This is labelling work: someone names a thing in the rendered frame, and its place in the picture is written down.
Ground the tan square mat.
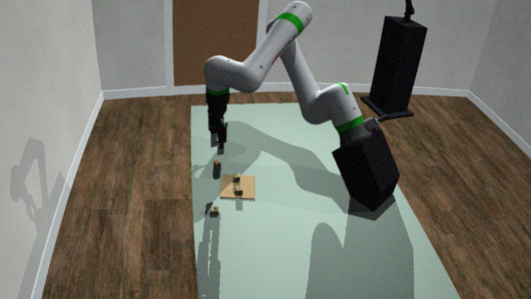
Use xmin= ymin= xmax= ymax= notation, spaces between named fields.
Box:
xmin=220 ymin=174 xmax=255 ymax=199

